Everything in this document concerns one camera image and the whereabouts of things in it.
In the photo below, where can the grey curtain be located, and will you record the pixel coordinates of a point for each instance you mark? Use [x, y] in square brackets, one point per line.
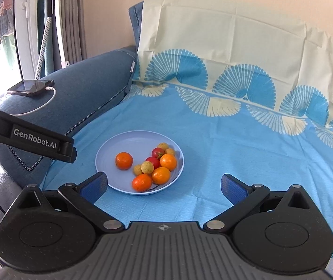
[74, 29]

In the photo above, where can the white window frame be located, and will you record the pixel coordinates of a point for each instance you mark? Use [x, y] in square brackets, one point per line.
[27, 35]

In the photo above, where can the white curtain clip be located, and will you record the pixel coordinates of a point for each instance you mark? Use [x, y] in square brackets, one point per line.
[64, 62]

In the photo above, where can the black smartphone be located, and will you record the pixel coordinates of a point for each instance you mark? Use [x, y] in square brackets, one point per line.
[32, 87]

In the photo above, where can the red cherry tomato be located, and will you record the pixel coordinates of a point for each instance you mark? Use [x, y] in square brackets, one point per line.
[153, 161]
[158, 152]

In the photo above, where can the dotted white pole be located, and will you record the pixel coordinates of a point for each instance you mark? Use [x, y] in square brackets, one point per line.
[44, 40]

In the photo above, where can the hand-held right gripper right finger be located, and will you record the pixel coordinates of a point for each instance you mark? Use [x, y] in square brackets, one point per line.
[233, 188]

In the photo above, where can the blue fan-print bed sheet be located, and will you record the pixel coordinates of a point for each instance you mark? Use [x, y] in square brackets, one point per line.
[242, 151]

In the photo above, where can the small orange mandarin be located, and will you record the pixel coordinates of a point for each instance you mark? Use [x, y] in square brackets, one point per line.
[168, 162]
[160, 175]
[141, 182]
[124, 160]

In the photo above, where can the blue sofa armrest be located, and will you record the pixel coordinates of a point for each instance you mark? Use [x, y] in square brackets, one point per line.
[90, 81]

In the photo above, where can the light blue plate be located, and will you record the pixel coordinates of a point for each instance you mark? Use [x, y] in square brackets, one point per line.
[111, 175]

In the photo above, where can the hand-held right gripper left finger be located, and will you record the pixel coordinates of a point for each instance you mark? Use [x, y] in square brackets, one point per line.
[93, 188]

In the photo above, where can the tan longan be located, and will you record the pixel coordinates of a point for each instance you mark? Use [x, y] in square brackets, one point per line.
[163, 145]
[147, 167]
[137, 169]
[170, 151]

